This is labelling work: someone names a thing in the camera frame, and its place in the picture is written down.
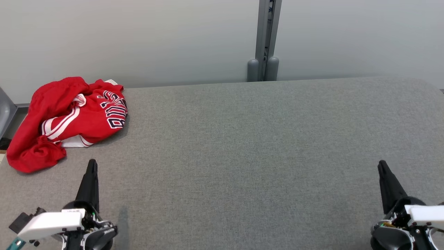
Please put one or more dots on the red Bulls basketball jersey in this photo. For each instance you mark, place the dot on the red Bulls basketball jersey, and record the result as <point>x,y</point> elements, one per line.
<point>111,104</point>

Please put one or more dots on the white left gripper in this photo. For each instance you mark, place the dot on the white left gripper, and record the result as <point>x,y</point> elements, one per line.
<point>52,222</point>

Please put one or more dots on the red shorts with white stripes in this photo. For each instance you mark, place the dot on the red shorts with white stripes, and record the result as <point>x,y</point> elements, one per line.
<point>27,152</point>

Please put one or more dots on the grey curved metal frame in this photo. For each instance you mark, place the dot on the grey curved metal frame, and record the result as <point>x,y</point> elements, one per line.
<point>6,111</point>

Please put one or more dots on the beige perforated panel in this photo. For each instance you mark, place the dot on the beige perforated panel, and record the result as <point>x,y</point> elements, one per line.
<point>2,156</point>

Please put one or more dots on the grey partition post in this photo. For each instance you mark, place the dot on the grey partition post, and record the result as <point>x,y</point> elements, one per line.
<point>263,34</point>

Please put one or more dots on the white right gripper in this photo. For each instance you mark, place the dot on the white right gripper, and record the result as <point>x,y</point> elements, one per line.
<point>423,213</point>

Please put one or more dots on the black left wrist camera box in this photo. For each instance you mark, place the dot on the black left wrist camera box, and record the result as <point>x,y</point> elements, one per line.
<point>20,220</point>

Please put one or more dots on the black caster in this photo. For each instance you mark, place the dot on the black caster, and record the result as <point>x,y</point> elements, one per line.
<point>5,143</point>

